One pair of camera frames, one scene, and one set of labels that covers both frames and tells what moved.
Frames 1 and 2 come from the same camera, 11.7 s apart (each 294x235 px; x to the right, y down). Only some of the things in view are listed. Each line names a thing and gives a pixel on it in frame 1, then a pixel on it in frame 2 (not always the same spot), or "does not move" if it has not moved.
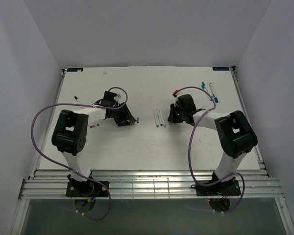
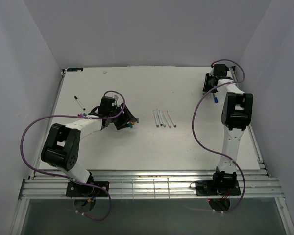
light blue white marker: x=159 y=118 does not move
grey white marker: x=156 y=119 does not move
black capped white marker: x=79 y=102 does not move
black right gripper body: x=178 y=113 to x=208 y=85
